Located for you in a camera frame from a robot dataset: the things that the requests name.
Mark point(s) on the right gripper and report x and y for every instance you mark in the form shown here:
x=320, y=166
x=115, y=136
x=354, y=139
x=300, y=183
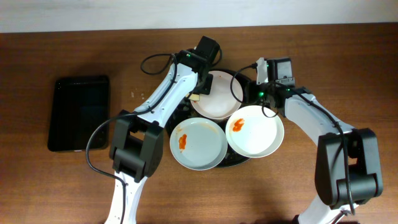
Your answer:
x=258, y=94

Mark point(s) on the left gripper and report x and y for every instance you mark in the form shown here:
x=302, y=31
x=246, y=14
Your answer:
x=206, y=84

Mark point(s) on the yellow sponge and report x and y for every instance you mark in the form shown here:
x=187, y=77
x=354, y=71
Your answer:
x=193, y=97

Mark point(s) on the white plate top pinkish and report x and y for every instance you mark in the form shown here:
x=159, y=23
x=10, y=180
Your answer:
x=220, y=103

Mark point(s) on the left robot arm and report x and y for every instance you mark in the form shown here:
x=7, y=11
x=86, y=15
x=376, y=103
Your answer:
x=137, y=146

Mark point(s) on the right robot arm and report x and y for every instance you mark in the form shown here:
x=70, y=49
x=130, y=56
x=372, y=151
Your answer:
x=347, y=169

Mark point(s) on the black rectangular tray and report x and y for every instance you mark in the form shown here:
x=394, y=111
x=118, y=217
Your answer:
x=80, y=105

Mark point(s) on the light blue plate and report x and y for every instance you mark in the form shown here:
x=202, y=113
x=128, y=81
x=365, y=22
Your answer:
x=198, y=144

